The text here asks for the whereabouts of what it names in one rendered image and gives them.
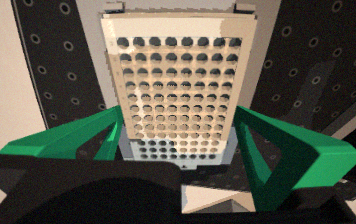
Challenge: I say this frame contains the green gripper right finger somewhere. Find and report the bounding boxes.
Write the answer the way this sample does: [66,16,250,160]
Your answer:
[233,105,356,211]

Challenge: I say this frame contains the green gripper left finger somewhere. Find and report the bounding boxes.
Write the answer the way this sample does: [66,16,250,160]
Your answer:
[0,105,123,160]

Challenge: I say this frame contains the white name plate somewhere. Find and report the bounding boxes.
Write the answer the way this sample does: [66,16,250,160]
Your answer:
[178,165,197,170]

